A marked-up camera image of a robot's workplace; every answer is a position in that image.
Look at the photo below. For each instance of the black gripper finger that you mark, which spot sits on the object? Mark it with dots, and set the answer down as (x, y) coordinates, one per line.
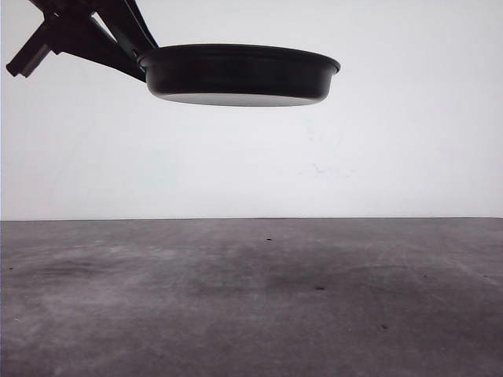
(124, 20)
(84, 37)

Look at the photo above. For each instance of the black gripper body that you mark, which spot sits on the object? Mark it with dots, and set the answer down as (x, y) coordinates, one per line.
(41, 43)

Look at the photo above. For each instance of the black frying pan teal handle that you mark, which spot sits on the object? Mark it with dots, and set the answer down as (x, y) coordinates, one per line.
(238, 75)

